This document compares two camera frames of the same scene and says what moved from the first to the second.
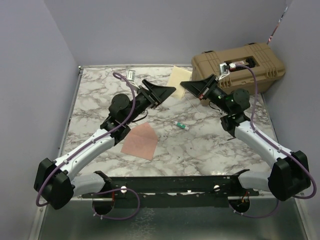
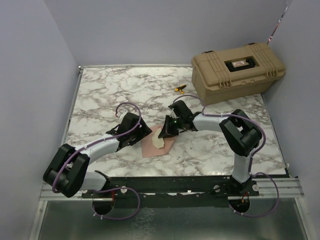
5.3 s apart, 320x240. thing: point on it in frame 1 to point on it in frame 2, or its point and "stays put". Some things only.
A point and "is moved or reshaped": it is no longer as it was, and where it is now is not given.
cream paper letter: x=178 y=75 to x=159 y=142
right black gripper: x=201 y=88 to x=167 y=131
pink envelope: x=141 y=142 is moved or reshaped
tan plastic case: x=262 y=59 stays put
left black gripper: x=159 y=93 to x=144 y=131
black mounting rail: x=172 y=192 stays put
